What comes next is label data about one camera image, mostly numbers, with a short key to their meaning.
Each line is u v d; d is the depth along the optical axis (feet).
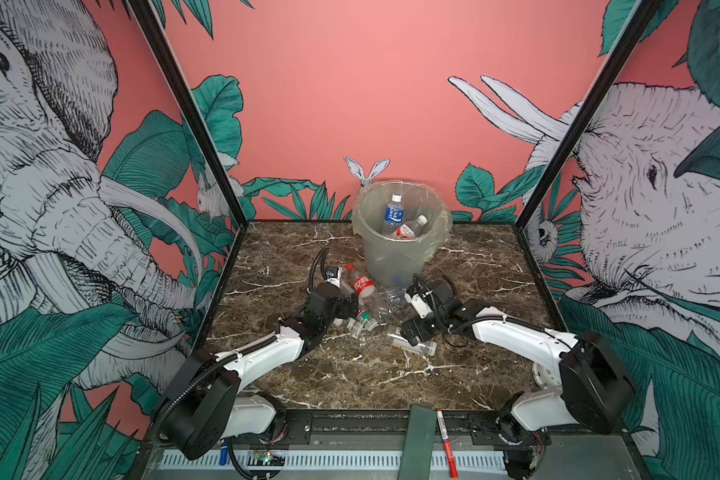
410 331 2.52
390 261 3.12
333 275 2.49
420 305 2.51
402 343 2.79
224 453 2.28
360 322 2.96
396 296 3.13
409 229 3.13
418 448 2.32
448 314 2.15
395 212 3.15
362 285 3.13
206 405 1.35
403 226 3.13
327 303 2.13
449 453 2.30
